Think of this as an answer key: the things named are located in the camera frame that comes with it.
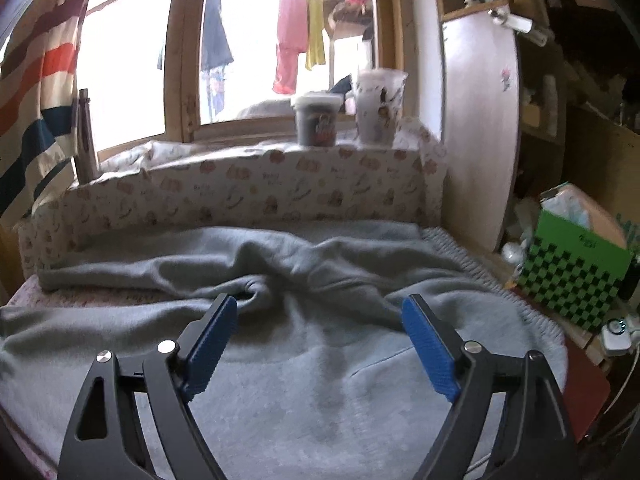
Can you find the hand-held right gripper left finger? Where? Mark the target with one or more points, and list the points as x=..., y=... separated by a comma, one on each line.
x=212, y=345

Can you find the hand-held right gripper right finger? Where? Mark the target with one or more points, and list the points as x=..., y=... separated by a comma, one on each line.
x=430, y=345

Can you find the grey sweatshirt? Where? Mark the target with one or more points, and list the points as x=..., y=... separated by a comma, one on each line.
x=300, y=360

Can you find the green checkered box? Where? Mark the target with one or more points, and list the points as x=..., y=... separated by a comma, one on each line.
x=570, y=280

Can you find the printed bed bumper cushion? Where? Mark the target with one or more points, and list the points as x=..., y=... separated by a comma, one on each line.
x=250, y=190

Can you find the red board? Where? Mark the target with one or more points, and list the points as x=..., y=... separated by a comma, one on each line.
x=585, y=395

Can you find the white plastic device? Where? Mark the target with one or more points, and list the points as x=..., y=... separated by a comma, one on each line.
x=617, y=337

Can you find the white cabinet panel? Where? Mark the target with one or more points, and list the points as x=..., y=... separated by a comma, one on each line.
x=480, y=135

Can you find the white printed cup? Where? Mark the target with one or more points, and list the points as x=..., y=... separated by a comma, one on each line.
x=375, y=110

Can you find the dark tub with white lid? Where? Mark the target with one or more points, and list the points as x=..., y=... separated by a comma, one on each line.
x=317, y=125

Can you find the brown cardboard panel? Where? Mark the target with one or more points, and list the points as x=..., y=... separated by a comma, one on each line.
x=605, y=175

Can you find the striped curtain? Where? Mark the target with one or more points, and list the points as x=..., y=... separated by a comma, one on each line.
x=30, y=110

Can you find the dark hanging garment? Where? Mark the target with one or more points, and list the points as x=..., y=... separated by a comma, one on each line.
x=216, y=35

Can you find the pink hanging garment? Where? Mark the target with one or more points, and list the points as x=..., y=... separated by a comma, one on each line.
x=290, y=35

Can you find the yellow hanging garment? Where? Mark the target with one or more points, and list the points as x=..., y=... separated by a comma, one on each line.
x=316, y=35

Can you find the wooden window frame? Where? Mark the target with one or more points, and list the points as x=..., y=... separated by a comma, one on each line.
x=182, y=60

